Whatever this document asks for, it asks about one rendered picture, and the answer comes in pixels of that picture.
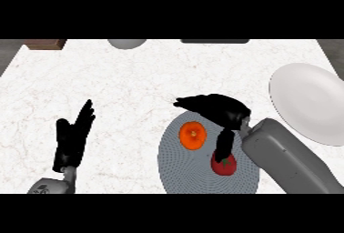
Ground grey round bowl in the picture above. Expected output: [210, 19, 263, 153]
[106, 39, 148, 51]

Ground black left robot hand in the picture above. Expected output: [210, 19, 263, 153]
[52, 98, 98, 174]

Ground brown wooden block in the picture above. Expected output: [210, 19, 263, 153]
[22, 39, 68, 51]

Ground red tomato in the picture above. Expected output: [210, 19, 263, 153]
[210, 152, 238, 177]

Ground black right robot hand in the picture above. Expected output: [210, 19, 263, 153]
[171, 93, 253, 164]

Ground orange squash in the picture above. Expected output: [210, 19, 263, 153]
[177, 121, 208, 151]

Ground white round plate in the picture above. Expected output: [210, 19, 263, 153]
[267, 62, 344, 147]

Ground dark grey flat appliance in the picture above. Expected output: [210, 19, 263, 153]
[180, 39, 250, 45]

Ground round grey woven placemat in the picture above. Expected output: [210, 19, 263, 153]
[157, 110, 261, 195]

